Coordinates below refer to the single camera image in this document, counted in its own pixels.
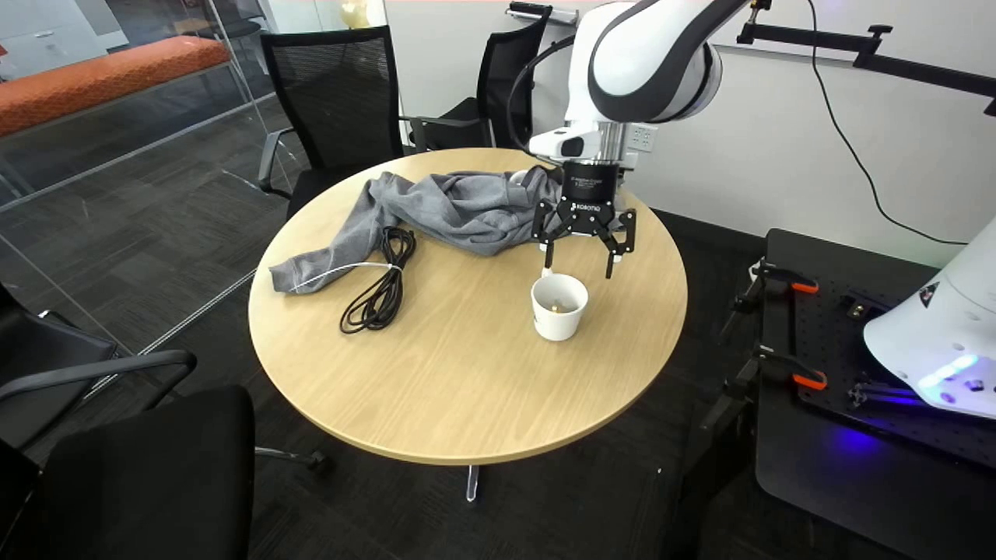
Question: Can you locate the wrist mounted camera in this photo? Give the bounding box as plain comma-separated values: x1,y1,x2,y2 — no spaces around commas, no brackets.
619,121,660,160

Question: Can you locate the grey cloth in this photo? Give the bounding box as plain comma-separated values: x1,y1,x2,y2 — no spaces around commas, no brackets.
268,163,573,299

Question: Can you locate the white printed mug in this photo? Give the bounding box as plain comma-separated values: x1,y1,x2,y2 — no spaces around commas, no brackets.
526,269,595,346

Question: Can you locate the orange bench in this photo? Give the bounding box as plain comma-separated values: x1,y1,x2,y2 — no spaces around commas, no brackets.
0,33,234,139

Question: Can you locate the black coiled cable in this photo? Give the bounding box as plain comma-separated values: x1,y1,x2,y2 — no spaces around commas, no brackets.
335,224,420,340

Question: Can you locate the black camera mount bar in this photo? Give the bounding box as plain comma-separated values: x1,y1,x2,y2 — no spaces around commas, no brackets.
733,19,996,117

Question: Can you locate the black mesh office chair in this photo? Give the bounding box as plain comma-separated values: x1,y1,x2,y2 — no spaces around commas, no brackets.
0,381,335,560
398,12,553,155
253,22,409,217
0,283,203,452

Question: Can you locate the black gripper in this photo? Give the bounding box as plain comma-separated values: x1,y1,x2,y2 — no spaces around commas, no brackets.
532,159,642,283

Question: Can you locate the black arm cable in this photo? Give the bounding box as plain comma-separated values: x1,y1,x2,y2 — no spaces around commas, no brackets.
505,33,581,150

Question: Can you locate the thin black hanging cable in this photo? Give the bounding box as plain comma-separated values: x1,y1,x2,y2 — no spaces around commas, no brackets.
800,0,975,251

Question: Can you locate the robot base cable plug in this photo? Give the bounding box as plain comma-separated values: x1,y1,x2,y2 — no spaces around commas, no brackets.
848,377,926,414

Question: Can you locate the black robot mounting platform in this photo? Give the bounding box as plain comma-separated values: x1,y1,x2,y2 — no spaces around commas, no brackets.
753,224,996,560

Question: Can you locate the orange handled black clamp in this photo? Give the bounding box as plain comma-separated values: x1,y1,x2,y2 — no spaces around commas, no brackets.
696,343,834,434
728,256,825,317

